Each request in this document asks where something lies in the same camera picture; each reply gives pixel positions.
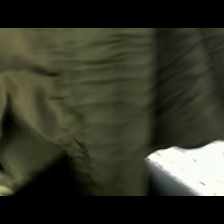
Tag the olive green garment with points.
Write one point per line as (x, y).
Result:
(100, 93)

